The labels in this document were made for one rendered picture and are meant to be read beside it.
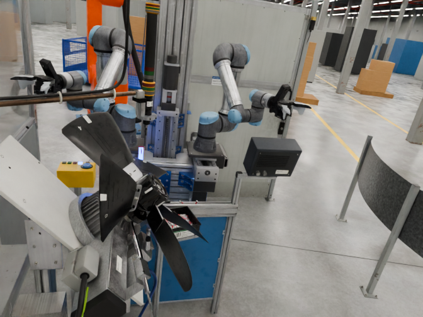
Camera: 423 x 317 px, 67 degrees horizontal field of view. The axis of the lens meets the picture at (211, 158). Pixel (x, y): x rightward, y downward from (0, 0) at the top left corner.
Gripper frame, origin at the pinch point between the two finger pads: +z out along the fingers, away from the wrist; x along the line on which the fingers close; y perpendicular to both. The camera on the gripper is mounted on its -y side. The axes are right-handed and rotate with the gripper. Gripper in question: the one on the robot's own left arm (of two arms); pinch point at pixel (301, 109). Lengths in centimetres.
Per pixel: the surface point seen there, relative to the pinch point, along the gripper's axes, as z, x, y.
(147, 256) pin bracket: 11, 87, 39
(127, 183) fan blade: 16, 93, 2
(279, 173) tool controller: -6.8, 1.3, 39.1
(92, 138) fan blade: -9, 96, -4
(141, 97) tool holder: -2, 80, -18
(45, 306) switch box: 7, 123, 45
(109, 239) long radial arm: 18, 102, 18
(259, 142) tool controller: -13.8, 12.2, 20.0
